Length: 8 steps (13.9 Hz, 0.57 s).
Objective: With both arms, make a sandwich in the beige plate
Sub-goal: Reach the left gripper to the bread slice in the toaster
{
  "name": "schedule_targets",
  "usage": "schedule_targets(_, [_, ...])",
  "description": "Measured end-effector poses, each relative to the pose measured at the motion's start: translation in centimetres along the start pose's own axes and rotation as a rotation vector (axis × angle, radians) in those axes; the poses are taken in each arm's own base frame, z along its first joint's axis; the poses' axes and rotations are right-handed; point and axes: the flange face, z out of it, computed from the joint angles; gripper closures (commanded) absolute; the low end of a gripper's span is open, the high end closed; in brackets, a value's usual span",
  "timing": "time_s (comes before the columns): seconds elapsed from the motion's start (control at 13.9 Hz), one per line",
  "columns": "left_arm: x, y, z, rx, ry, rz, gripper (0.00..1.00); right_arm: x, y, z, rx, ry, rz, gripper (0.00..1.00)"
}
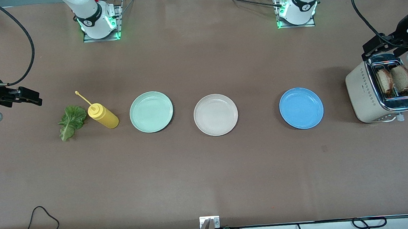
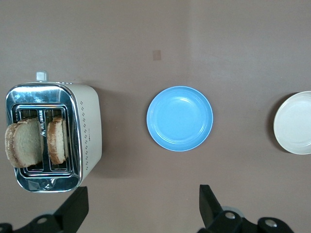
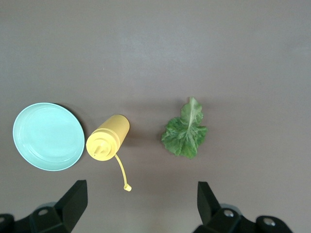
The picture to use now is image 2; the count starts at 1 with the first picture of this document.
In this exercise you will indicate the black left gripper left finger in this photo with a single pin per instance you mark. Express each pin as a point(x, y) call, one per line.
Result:
point(68, 213)

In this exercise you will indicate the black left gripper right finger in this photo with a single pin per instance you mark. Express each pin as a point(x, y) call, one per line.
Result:
point(211, 213)

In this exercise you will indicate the white bread slice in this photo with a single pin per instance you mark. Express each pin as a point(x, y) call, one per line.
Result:
point(24, 143)
point(57, 140)

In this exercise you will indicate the blue plate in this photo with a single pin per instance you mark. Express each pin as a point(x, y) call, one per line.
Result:
point(179, 119)

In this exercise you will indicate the beige plate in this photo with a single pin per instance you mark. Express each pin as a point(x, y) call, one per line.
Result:
point(294, 123)

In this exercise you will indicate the beige chrome two-slot toaster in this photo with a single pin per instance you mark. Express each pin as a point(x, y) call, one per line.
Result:
point(90, 121)

